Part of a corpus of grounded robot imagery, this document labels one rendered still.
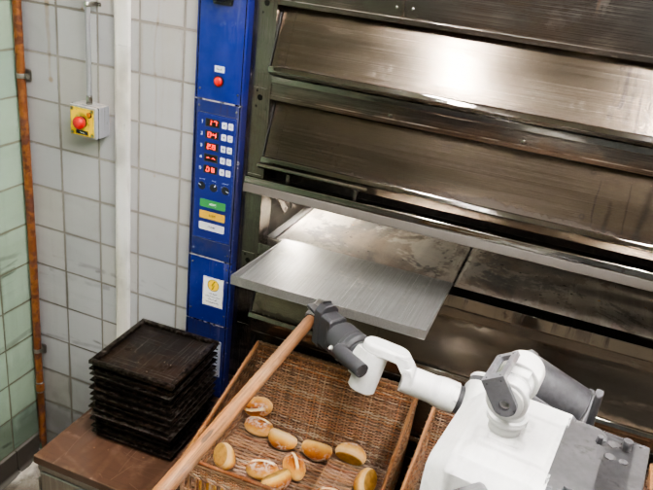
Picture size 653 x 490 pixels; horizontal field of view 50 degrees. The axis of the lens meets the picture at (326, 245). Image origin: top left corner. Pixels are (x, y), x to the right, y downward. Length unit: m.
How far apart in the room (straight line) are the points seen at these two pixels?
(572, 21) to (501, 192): 0.45
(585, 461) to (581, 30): 1.06
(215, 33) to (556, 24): 0.91
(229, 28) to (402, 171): 0.62
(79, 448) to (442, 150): 1.39
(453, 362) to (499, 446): 1.01
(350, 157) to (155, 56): 0.67
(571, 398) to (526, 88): 0.83
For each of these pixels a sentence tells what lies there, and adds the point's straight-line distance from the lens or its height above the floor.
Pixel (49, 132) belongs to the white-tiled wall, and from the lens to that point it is 2.53.
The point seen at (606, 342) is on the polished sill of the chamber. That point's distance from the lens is 2.04.
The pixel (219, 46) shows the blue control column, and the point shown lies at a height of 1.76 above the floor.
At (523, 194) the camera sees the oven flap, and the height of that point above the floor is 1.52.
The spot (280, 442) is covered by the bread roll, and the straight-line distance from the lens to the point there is 2.24.
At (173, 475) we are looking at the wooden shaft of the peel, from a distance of 1.28.
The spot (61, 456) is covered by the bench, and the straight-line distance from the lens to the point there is 2.29.
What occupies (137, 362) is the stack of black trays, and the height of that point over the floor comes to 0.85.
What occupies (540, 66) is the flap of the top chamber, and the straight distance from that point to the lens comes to 1.85.
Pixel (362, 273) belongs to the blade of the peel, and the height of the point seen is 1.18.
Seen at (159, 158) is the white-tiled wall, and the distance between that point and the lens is 2.28.
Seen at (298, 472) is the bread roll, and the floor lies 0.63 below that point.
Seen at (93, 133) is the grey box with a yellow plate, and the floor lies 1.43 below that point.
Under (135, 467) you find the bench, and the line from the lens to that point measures 2.23.
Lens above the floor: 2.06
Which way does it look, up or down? 24 degrees down
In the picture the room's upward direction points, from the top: 7 degrees clockwise
